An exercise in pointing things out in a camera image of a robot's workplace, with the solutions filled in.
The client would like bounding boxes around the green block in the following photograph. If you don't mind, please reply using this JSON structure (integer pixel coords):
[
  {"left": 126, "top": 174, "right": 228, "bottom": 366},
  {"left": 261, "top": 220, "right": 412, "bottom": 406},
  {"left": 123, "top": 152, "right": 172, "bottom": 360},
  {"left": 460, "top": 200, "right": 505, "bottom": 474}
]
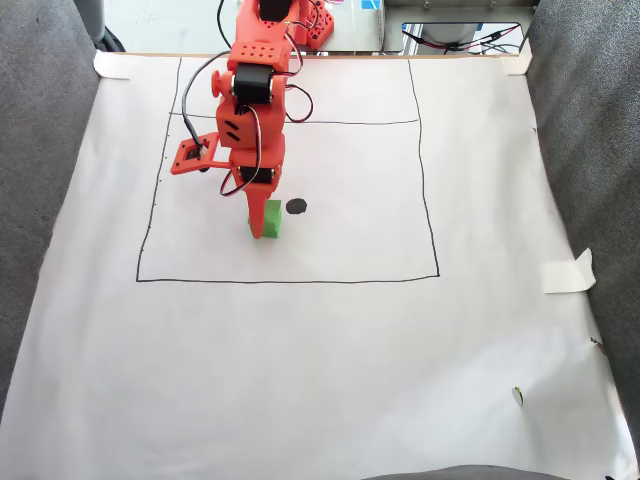
[{"left": 247, "top": 199, "right": 283, "bottom": 239}]

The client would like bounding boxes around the white paper sheet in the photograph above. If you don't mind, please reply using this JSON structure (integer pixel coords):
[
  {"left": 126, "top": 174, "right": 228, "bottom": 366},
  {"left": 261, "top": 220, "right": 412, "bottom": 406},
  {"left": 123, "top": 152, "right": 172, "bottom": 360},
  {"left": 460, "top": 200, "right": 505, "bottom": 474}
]
[{"left": 0, "top": 51, "right": 639, "bottom": 480}]

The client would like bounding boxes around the grey cloth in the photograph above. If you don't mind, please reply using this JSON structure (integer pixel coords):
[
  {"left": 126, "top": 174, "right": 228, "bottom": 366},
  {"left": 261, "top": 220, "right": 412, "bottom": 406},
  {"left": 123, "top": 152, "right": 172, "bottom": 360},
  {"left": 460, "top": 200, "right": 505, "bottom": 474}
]
[
  {"left": 0, "top": 0, "right": 104, "bottom": 421},
  {"left": 363, "top": 464, "right": 569, "bottom": 480},
  {"left": 522, "top": 0, "right": 640, "bottom": 454}
]

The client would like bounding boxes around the white cylinder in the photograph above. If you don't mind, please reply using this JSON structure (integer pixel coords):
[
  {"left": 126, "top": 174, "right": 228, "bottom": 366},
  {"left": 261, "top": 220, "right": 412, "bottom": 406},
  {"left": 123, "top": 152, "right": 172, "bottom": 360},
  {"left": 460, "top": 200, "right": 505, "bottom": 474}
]
[{"left": 418, "top": 23, "right": 477, "bottom": 47}]

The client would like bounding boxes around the folded white tape piece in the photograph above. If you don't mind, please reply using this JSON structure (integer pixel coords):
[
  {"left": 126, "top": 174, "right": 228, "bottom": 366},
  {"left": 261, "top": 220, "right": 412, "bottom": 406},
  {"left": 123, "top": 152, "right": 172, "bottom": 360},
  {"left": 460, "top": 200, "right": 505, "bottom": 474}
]
[{"left": 541, "top": 247, "right": 598, "bottom": 295}]

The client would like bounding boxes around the red black gripper servo wire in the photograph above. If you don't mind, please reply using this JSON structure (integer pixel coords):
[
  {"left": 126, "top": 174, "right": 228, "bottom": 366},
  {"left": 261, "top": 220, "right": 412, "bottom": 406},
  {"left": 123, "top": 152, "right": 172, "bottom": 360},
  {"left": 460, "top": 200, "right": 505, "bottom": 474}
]
[{"left": 219, "top": 103, "right": 264, "bottom": 198}]

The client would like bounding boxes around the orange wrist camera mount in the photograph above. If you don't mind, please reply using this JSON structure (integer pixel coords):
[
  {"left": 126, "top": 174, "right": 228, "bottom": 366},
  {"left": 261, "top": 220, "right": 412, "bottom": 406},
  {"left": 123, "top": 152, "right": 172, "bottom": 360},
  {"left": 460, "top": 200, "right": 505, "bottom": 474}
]
[{"left": 169, "top": 131, "right": 220, "bottom": 177}]

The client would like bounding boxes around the red black wrist servo wire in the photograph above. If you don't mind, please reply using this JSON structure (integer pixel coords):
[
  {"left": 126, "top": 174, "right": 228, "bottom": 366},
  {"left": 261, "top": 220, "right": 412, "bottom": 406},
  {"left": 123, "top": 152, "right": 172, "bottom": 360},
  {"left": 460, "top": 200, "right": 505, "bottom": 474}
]
[{"left": 282, "top": 29, "right": 315, "bottom": 124}]

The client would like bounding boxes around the black camera cable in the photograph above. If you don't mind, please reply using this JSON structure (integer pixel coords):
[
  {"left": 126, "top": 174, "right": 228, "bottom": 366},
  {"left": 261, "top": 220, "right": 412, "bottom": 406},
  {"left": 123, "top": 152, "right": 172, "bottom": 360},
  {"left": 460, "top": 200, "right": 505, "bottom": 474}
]
[{"left": 181, "top": 0, "right": 236, "bottom": 154}]

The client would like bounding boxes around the red black cable bundle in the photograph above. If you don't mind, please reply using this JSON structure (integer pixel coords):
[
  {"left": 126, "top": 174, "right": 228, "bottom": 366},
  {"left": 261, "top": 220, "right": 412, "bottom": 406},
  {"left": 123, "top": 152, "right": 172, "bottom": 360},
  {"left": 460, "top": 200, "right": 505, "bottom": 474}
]
[{"left": 402, "top": 25, "right": 522, "bottom": 55}]

